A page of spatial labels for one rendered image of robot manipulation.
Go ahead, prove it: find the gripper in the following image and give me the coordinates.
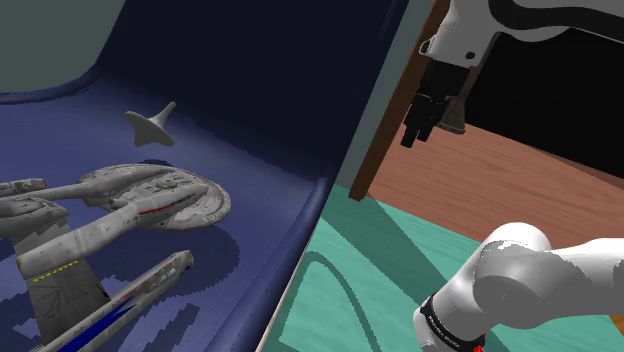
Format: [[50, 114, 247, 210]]
[[400, 59, 471, 149]]

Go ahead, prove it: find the brown wooden furniture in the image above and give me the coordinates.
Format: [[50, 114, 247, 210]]
[[347, 0, 452, 203]]

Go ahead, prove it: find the grey cone-shaped object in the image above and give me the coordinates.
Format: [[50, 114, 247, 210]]
[[435, 92, 467, 136]]

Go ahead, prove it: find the teal rug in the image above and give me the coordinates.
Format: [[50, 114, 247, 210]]
[[262, 184, 624, 352]]

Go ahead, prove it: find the dark blue sofa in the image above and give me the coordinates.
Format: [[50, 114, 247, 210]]
[[0, 0, 412, 352]]

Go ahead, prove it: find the grey spinning top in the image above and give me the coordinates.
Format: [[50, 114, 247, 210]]
[[123, 101, 178, 149]]

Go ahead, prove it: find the grey spaceship model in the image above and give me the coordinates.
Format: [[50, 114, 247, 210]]
[[0, 163, 233, 352]]

